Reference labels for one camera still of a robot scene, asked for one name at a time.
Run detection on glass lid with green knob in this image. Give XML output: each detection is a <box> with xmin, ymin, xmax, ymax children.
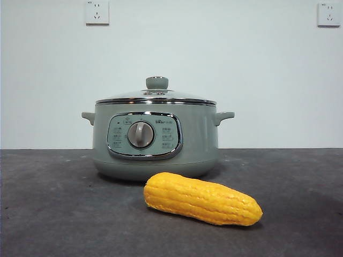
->
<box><xmin>95</xmin><ymin>76</ymin><xmax>217</xmax><ymax>105</ymax></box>

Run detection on yellow corn cob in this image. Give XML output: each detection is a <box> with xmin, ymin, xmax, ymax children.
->
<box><xmin>143</xmin><ymin>172</ymin><xmax>264</xmax><ymax>226</ymax></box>

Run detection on pale green electric cooking pot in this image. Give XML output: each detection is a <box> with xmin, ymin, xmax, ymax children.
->
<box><xmin>81</xmin><ymin>101</ymin><xmax>236</xmax><ymax>180</ymax></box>

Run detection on white wall socket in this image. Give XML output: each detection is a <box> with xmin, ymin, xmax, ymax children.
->
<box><xmin>317</xmin><ymin>2</ymin><xmax>341</xmax><ymax>27</ymax></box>
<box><xmin>85</xmin><ymin>0</ymin><xmax>110</xmax><ymax>26</ymax></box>

